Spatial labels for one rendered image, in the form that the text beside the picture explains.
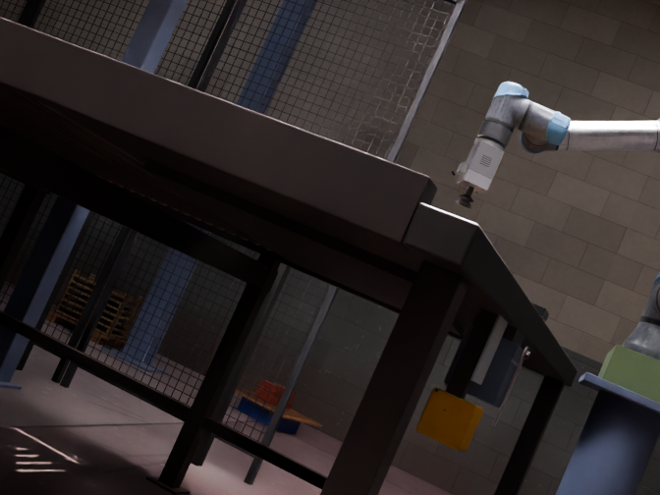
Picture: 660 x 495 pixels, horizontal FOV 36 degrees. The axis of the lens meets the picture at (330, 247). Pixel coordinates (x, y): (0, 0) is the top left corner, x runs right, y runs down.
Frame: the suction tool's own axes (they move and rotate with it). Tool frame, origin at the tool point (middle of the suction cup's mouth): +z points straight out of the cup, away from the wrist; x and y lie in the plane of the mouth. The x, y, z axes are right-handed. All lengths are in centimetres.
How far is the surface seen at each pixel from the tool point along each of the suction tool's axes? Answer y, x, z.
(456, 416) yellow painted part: 74, 1, 45
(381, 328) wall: -485, 59, 26
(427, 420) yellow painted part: 72, -3, 48
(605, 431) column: 3, 53, 36
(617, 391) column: 8, 50, 26
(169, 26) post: -159, -111, -43
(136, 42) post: -157, -120, -31
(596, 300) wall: -446, 184, -52
